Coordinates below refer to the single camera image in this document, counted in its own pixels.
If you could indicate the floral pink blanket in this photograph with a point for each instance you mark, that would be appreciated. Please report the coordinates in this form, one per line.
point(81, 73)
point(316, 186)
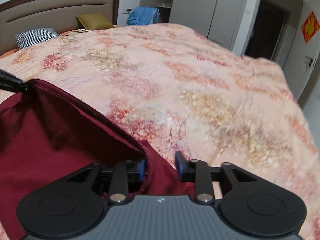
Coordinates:
point(200, 92)

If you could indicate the blue garment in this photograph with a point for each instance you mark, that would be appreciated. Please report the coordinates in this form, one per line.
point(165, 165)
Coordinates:
point(143, 16)

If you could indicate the white wall socket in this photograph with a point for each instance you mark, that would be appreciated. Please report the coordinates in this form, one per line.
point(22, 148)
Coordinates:
point(125, 10)

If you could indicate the red diamond door decoration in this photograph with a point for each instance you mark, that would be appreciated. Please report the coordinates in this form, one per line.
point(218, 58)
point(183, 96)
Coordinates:
point(310, 27)

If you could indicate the white room door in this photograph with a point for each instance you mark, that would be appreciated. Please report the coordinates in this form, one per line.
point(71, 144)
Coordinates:
point(303, 55)

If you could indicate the beige padded bed headboard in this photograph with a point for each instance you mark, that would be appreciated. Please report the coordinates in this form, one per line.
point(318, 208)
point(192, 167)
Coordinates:
point(55, 12)

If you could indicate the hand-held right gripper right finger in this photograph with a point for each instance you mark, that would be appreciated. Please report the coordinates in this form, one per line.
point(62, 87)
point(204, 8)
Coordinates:
point(179, 163)

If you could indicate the dark red sweater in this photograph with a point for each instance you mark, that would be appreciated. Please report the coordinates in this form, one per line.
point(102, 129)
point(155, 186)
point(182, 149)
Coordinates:
point(37, 145)

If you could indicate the olive green pillow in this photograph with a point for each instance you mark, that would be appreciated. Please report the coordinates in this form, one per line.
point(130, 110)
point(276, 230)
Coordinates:
point(93, 21)

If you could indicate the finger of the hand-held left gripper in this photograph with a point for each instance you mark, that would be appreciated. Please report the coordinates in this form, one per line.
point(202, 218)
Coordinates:
point(11, 82)

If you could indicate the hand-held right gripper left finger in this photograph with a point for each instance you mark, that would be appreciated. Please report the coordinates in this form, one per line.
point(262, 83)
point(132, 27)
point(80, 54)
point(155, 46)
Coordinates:
point(141, 170)

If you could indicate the grey door frame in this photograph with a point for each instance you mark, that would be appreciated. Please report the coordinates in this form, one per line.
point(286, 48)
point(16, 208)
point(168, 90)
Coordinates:
point(252, 22)

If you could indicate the houndstooth pillow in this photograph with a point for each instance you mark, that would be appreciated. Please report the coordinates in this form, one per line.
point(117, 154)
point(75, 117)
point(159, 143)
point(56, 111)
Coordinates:
point(35, 37)

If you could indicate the grey wardrobe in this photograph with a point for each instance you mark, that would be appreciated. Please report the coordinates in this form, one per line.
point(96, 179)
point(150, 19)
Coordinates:
point(200, 7)

